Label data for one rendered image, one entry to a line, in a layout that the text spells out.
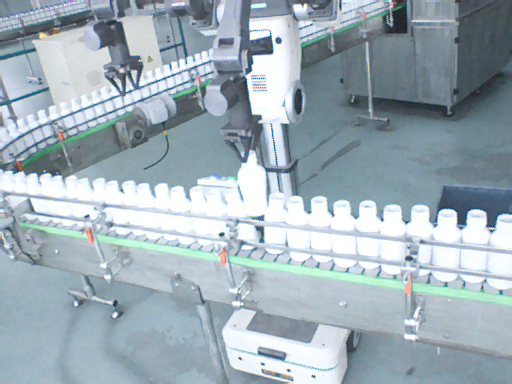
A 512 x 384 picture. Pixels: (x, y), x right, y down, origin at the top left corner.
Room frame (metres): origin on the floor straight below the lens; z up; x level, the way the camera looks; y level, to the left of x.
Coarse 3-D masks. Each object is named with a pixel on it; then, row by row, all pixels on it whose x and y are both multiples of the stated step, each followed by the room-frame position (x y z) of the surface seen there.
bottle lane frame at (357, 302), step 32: (32, 224) 1.50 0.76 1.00; (64, 256) 1.43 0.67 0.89; (96, 256) 1.35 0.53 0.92; (128, 256) 1.28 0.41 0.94; (160, 256) 1.22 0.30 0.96; (192, 256) 1.16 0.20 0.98; (160, 288) 1.24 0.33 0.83; (224, 288) 1.12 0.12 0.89; (256, 288) 1.07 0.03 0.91; (288, 288) 1.02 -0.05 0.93; (320, 288) 0.98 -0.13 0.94; (352, 288) 0.94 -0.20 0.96; (384, 288) 0.90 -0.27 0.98; (416, 288) 0.86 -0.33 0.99; (448, 288) 0.83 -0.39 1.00; (320, 320) 0.98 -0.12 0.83; (352, 320) 0.94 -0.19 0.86; (384, 320) 0.90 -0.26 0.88; (448, 320) 0.82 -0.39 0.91; (480, 320) 0.79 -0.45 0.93; (480, 352) 0.79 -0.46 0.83
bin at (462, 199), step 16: (448, 192) 1.36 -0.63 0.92; (464, 192) 1.34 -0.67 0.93; (480, 192) 1.31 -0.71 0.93; (496, 192) 1.29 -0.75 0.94; (448, 208) 1.36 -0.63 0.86; (464, 208) 1.34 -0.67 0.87; (480, 208) 1.31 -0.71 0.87; (496, 208) 1.29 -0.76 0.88; (464, 224) 1.34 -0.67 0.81; (496, 224) 1.29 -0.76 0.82
